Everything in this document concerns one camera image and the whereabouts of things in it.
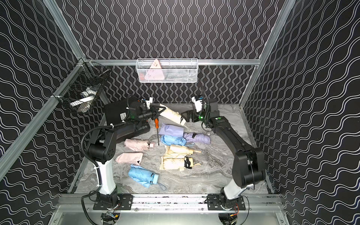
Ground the lavender umbrella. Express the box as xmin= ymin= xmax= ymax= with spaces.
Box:
xmin=183 ymin=132 xmax=211 ymax=144

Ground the light blue sleeve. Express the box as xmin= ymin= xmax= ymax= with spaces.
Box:
xmin=160 ymin=135 xmax=195 ymax=147

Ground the pink sleeved umbrella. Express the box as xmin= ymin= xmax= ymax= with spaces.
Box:
xmin=124 ymin=139 xmax=156 ymax=152

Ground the cream sleeved umbrella front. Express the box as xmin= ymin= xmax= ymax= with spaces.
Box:
xmin=164 ymin=144 xmax=201 ymax=158

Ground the pink umbrella sleeve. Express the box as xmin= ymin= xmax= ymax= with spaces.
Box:
xmin=115 ymin=152 xmax=143 ymax=166

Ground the beige umbrella with wooden handle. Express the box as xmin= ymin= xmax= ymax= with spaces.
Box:
xmin=159 ymin=156 xmax=201 ymax=171

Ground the light blue umbrella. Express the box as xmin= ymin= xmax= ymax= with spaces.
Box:
xmin=128 ymin=165 xmax=167 ymax=191

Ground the lavender umbrella sleeve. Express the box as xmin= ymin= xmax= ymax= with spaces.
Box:
xmin=158 ymin=123 xmax=184 ymax=137

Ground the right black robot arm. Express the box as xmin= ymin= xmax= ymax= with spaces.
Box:
xmin=181 ymin=95 xmax=266 ymax=203

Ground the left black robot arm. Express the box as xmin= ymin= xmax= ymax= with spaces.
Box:
xmin=81 ymin=95 xmax=166 ymax=206

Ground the black tool case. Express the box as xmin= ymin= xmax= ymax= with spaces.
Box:
xmin=104 ymin=99 xmax=151 ymax=143

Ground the pink triangle card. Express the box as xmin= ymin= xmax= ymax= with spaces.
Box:
xmin=144 ymin=59 xmax=165 ymax=82

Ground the white roll in basket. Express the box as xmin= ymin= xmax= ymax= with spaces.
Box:
xmin=69 ymin=88 xmax=97 ymax=113

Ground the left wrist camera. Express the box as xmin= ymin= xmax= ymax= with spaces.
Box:
xmin=145 ymin=97 xmax=154 ymax=109

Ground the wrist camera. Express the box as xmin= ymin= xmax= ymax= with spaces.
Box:
xmin=192 ymin=95 xmax=203 ymax=113
xmin=145 ymin=97 xmax=154 ymax=109

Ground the orange handled screwdriver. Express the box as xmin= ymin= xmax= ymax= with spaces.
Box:
xmin=154 ymin=118 xmax=160 ymax=146

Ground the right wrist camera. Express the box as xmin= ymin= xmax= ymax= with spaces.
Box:
xmin=192 ymin=95 xmax=203 ymax=113

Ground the white wire basket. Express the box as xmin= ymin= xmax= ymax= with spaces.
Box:
xmin=136 ymin=58 xmax=199 ymax=83

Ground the black wire basket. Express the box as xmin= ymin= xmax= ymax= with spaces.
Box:
xmin=54 ymin=62 xmax=111 ymax=114

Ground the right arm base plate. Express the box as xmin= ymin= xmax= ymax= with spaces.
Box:
xmin=204 ymin=194 xmax=246 ymax=211

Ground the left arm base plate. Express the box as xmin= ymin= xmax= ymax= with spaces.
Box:
xmin=93 ymin=194 xmax=133 ymax=211

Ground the aluminium front rail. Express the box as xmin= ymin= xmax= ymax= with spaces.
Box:
xmin=57 ymin=193 xmax=282 ymax=213

